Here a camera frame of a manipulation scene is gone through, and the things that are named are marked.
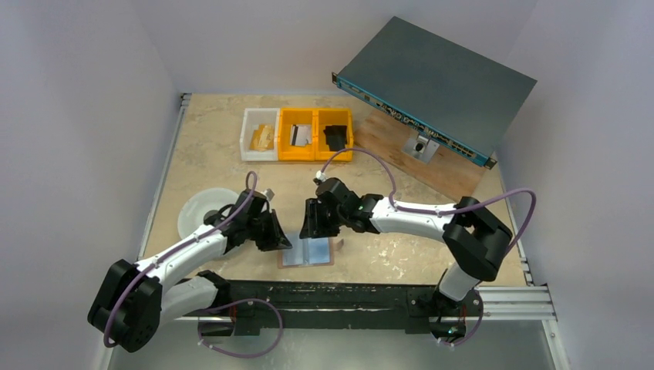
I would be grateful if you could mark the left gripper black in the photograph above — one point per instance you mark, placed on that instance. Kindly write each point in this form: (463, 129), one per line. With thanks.
(276, 239)

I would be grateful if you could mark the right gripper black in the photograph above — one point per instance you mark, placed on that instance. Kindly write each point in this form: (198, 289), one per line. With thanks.
(322, 214)

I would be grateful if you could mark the brown leather card holder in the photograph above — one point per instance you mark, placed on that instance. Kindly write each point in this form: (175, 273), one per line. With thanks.
(336, 245)

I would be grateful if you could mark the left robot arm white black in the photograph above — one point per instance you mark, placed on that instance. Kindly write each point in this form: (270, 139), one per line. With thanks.
(136, 298)

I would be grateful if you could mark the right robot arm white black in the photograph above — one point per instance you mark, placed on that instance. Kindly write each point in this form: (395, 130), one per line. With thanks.
(474, 236)

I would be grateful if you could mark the black card in yellow bin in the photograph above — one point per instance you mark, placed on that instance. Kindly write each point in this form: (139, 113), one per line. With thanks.
(336, 137)

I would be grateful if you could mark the silver card in yellow bin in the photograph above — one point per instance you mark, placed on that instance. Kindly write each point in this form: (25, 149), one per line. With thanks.
(300, 135)

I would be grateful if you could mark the gold cards in white bin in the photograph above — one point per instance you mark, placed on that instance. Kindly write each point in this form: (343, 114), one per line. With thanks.
(263, 138)

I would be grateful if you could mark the white tape roll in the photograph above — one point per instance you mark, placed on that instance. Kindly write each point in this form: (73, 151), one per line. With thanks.
(201, 205)

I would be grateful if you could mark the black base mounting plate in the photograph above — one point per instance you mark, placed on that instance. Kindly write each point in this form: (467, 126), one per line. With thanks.
(415, 309)

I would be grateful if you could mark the plywood board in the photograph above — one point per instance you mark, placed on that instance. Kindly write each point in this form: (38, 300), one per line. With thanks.
(446, 173)

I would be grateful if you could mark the white plastic bin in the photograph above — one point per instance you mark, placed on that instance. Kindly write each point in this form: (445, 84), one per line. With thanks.
(252, 118)

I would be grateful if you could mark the middle yellow plastic bin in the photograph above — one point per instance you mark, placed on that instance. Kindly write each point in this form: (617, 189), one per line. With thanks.
(294, 116)

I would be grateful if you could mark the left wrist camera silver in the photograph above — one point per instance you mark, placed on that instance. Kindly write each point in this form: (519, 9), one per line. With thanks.
(269, 194)

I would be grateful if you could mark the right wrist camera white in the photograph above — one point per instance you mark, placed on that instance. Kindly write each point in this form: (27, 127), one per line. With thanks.
(319, 178)

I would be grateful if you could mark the metal mounting bracket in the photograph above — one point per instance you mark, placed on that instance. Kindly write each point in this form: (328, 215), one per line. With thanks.
(421, 148)

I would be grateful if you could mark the blue grey network switch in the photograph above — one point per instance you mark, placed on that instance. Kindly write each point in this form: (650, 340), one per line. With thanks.
(449, 94)

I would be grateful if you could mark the aluminium frame rail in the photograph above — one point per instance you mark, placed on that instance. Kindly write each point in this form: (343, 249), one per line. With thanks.
(528, 303)

